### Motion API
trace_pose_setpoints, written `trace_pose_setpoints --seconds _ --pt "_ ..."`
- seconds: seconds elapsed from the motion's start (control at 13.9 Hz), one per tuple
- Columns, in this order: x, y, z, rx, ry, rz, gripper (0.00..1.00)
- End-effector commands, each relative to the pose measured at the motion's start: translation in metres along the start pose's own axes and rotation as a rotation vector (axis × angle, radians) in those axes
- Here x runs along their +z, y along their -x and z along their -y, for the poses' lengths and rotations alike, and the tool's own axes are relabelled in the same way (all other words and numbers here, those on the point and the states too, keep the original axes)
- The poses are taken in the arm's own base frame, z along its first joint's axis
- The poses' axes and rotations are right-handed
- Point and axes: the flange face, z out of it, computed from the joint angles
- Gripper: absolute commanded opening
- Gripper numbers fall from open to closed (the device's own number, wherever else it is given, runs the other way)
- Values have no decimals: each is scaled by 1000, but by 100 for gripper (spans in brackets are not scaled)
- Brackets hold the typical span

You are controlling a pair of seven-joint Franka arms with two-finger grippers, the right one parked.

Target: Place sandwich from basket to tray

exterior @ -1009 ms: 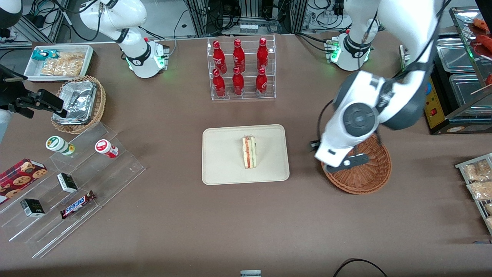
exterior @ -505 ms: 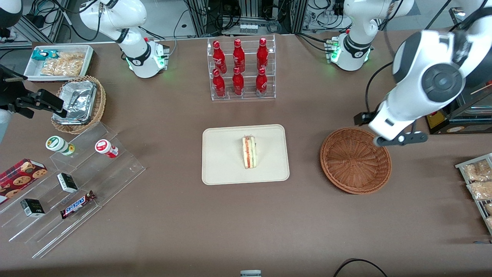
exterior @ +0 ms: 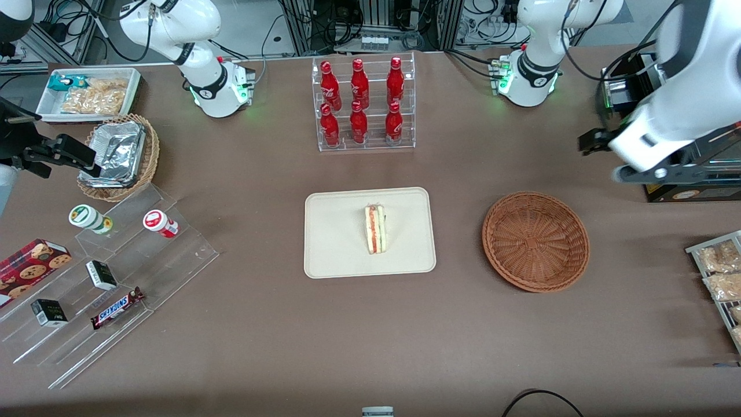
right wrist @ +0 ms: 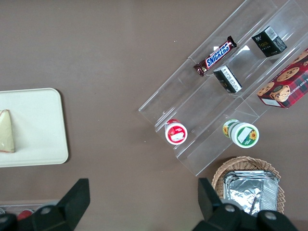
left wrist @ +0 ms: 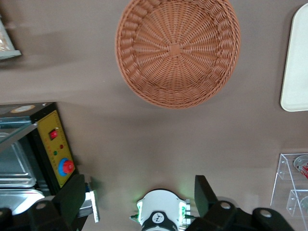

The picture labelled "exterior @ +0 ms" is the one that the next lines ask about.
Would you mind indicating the light wicker basket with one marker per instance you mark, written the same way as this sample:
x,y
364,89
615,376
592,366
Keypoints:
x,y
151,150

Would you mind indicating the teal snack packet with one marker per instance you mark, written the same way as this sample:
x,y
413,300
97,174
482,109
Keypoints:
x,y
61,82

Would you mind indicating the white power strip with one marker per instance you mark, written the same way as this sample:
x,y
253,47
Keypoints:
x,y
374,41

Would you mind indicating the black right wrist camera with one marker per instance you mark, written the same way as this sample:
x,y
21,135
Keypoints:
x,y
14,116

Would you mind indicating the clear bag of crackers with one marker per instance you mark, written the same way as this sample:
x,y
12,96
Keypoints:
x,y
110,84
92,103

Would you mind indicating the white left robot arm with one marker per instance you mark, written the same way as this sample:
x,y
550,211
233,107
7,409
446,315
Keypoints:
x,y
535,63

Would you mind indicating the snickers chocolate bar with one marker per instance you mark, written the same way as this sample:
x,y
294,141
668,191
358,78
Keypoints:
x,y
116,308

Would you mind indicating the aluminium frame rack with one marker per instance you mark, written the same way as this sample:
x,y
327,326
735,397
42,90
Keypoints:
x,y
301,26

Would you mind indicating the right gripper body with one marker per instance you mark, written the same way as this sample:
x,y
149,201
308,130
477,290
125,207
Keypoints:
x,y
13,141

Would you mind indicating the red plaid cookie box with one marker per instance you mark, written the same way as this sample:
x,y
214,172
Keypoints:
x,y
29,269

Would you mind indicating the triangular sandwich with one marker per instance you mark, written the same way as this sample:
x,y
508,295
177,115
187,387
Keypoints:
x,y
375,229

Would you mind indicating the clear bag of pastries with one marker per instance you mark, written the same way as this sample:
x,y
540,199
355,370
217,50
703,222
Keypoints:
x,y
723,286
736,314
721,258
737,336

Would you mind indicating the beige plastic tray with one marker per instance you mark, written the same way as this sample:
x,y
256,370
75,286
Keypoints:
x,y
336,231

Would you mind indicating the clear acrylic step display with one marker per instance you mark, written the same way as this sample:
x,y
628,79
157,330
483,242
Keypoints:
x,y
173,260

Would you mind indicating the black food warmer machine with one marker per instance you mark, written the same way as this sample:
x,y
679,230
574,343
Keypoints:
x,y
706,194

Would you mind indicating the white rectangular plastic bin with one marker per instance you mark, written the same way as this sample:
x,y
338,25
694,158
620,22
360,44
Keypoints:
x,y
46,107

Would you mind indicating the small grey device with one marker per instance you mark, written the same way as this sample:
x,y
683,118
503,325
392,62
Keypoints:
x,y
377,412

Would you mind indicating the aluminium foil container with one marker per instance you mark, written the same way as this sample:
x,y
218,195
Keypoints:
x,y
118,150

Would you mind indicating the small black carton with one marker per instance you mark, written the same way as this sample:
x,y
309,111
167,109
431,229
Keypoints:
x,y
49,313
101,275

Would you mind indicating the brown round wicker basket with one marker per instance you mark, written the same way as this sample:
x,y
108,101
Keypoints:
x,y
535,243

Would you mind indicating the green lid white jar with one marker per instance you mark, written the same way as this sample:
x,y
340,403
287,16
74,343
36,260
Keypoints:
x,y
87,217

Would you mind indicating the clear acrylic bottle rack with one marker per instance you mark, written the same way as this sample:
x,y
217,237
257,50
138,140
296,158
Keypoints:
x,y
373,145

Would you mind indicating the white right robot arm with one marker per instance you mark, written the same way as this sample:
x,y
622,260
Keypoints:
x,y
202,63

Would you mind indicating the red lid white jar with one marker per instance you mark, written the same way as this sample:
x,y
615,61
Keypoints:
x,y
157,222

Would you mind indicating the red cola bottle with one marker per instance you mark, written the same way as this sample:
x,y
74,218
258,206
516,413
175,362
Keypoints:
x,y
358,124
395,81
329,127
393,124
329,86
359,84

